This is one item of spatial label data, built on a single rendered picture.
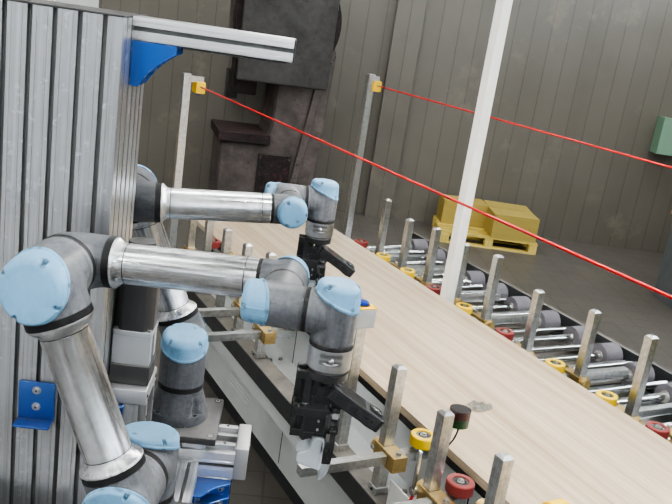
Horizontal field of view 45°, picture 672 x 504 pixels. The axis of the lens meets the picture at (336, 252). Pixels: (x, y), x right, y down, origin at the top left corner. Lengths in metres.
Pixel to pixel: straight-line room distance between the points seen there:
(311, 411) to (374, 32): 7.80
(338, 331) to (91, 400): 0.44
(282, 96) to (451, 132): 2.14
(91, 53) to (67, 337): 0.53
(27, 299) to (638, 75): 8.77
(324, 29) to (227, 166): 1.63
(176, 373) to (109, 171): 0.65
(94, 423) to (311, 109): 6.81
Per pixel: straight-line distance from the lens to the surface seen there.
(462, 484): 2.35
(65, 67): 1.61
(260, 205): 1.96
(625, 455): 2.78
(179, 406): 2.11
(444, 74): 9.12
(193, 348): 2.05
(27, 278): 1.38
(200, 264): 1.45
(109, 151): 1.61
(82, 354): 1.43
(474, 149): 3.68
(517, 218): 8.66
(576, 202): 9.72
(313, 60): 7.78
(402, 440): 2.84
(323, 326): 1.31
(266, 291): 1.31
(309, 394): 1.37
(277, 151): 8.12
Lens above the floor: 2.08
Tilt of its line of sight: 16 degrees down
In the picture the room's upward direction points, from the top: 9 degrees clockwise
